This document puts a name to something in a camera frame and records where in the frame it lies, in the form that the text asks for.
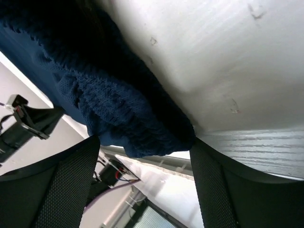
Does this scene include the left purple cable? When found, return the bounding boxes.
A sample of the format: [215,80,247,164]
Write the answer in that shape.
[84,179,141,211]

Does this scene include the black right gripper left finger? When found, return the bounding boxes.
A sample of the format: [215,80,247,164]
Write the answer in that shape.
[0,136,100,228]

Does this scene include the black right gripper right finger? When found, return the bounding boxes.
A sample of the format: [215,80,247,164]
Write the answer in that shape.
[190,139,304,228]

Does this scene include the aluminium front rail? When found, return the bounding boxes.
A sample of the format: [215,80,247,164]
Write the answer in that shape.
[100,146,193,176]

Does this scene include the navy blue shorts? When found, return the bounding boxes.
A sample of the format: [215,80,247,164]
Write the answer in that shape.
[0,0,195,158]

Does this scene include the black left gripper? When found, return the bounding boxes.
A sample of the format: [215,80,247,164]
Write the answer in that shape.
[0,95,64,163]

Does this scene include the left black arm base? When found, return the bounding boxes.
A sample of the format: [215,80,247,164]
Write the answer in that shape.
[85,159,138,207]

